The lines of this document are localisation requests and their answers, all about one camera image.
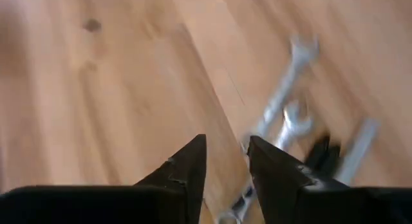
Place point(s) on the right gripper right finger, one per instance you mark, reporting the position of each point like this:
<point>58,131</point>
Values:
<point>277,179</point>

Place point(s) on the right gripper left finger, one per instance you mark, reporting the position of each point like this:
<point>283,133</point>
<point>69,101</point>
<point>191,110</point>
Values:
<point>186,172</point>

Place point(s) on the chrome combination wrench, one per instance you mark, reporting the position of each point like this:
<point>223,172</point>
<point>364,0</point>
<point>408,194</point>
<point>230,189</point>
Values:
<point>294,124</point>
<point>283,85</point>

